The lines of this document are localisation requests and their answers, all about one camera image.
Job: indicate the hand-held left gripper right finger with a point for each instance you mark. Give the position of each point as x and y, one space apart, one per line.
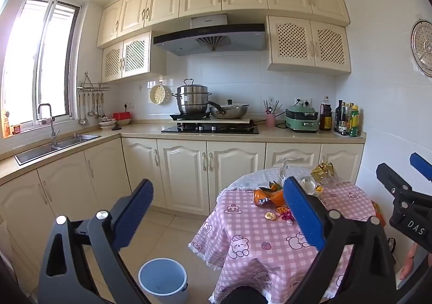
300 212

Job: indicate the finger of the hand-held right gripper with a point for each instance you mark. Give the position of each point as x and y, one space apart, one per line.
393 182
422 166

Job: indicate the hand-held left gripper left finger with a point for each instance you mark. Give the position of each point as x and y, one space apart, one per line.
135 216

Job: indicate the red candy wrapper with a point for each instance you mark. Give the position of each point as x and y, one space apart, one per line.
285 213

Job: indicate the orange snack bag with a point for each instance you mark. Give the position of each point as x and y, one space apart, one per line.
266 197

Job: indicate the clear plastic wrapper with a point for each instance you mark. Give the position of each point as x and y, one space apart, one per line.
282 172

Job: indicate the light blue plastic bin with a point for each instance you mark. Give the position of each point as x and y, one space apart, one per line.
162 277

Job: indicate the person's right hand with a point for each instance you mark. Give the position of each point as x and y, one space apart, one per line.
410 261

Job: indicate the pink checked tablecloth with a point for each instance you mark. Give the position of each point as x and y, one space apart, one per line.
256 250

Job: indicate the white lace cloth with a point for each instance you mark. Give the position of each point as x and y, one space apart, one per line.
249 180

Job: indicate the row of cream base cabinets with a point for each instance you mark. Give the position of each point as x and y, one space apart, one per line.
182 172

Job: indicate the green bottle yellow cap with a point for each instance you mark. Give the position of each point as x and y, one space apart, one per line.
353 123

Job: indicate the dark glass bottle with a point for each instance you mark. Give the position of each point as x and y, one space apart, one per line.
344 118
339 120

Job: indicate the green electric cooker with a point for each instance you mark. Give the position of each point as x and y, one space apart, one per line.
302 121

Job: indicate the dark soy sauce bottle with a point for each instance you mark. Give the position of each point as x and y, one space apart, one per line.
325 120

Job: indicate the stack of white bowls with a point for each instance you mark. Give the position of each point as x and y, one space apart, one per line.
107 124

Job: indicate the pink chopstick holder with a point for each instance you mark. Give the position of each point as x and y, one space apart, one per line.
270 120

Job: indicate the person's black trouser leg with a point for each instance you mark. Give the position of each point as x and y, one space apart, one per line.
248 297

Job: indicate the red box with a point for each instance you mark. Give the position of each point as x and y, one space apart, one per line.
121 116

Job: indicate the black induction cooker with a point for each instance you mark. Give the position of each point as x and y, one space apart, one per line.
179 117

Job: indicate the pale wooden board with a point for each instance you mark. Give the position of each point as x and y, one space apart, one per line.
243 120

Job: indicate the set of hanging steel utensils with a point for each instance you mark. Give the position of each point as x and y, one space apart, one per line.
81 120

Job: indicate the stainless steel sink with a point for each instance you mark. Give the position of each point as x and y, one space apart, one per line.
40 152

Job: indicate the black gas stove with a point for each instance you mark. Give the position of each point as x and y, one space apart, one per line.
209 129

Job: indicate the steel kitchen faucet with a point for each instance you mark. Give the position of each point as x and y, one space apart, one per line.
53 131

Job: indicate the steel steamer plate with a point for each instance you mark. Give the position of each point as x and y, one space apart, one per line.
423 47

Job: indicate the cream steamer tray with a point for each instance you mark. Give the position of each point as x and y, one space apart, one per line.
157 94

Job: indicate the steel wok with lid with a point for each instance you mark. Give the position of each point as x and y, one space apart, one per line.
229 111

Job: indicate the steel steamer pot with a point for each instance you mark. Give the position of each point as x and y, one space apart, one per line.
192 101

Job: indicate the small red jar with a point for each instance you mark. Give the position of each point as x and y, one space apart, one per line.
17 129

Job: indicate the orange jar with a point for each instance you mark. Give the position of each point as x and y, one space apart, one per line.
6 126

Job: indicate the cream lattice door cabinet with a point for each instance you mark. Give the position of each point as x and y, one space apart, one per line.
297 40
135 54

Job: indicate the sliding window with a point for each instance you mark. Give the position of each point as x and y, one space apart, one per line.
44 64

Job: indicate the grey range hood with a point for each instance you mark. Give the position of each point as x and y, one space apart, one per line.
209 37

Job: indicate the white wall outlet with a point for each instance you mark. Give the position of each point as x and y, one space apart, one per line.
128 105
303 101

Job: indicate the steel wall utensil rack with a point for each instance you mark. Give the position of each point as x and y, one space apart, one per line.
92 88

